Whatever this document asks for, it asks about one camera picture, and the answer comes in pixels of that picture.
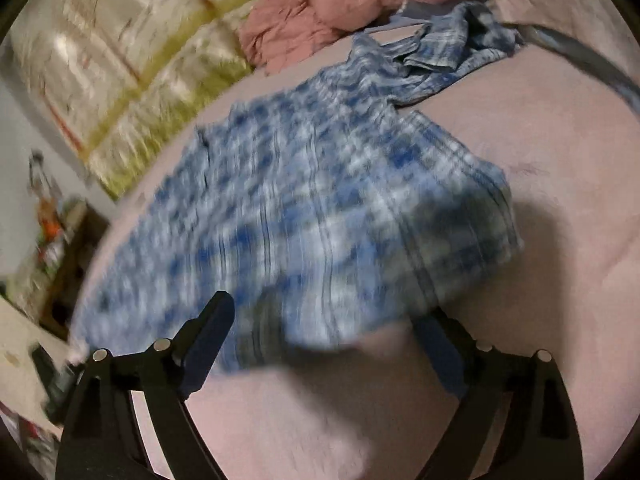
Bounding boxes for wooden side table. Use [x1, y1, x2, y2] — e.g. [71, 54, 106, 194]
[0, 200, 112, 341]

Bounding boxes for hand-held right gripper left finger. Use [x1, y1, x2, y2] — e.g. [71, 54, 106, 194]
[55, 290, 236, 480]

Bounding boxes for pink bed sheet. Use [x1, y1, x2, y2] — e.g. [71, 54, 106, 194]
[65, 0, 640, 480]

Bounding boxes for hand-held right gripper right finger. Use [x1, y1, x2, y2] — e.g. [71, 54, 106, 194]
[412, 307, 586, 480]

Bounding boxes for blue grey cloth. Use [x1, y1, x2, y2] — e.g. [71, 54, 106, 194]
[520, 22, 640, 111]

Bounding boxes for pink quilt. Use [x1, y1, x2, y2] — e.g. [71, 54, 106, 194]
[239, 0, 436, 73]

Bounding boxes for blue plaid shirt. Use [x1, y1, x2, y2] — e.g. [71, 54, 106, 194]
[70, 2, 526, 376]

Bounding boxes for tree print curtain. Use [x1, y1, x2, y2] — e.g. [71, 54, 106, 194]
[10, 0, 281, 201]

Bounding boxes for white cabinet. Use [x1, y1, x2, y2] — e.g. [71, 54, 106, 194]
[0, 295, 76, 436]

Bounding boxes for clutter pile on table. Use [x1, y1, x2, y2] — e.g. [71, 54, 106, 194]
[27, 150, 86, 281]

